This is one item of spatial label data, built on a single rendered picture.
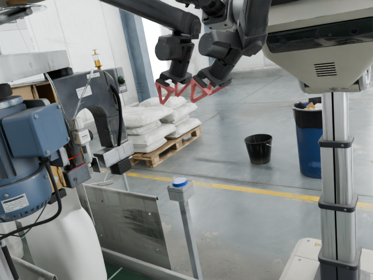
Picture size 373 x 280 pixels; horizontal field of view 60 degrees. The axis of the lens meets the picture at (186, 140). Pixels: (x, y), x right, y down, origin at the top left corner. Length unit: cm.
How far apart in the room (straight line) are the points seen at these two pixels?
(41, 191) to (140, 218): 90
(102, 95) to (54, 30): 492
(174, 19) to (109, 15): 593
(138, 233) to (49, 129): 108
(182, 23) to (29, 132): 52
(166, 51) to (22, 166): 48
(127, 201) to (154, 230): 19
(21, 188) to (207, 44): 54
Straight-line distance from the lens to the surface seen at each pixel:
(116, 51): 680
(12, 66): 74
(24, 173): 76
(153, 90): 693
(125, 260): 173
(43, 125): 69
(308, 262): 178
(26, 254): 215
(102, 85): 113
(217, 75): 93
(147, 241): 168
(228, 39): 86
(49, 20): 599
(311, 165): 309
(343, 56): 108
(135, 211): 162
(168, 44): 95
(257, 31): 83
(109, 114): 114
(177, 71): 103
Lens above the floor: 139
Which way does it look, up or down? 17 degrees down
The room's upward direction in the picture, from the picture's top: 10 degrees counter-clockwise
